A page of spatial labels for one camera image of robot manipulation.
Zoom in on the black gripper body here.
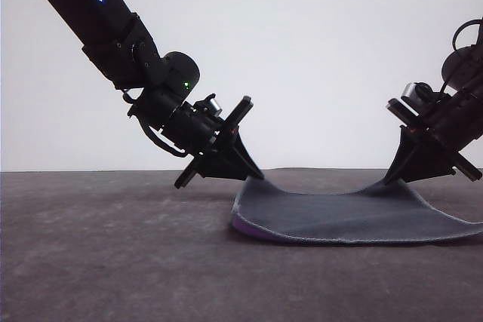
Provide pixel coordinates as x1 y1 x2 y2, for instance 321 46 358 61
385 90 483 182
164 94 255 190

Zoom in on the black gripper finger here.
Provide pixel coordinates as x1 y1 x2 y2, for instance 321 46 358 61
196 148 253 184
220 128 265 181
395 145 456 183
381 127 427 186

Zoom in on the purple towel with grey hem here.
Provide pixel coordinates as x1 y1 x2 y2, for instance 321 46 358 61
230 176 483 247

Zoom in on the grey table cloth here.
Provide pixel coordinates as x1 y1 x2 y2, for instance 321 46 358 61
0 167 483 322

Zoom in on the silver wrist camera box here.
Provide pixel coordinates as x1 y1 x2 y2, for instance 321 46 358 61
400 81 435 106
194 92 224 116

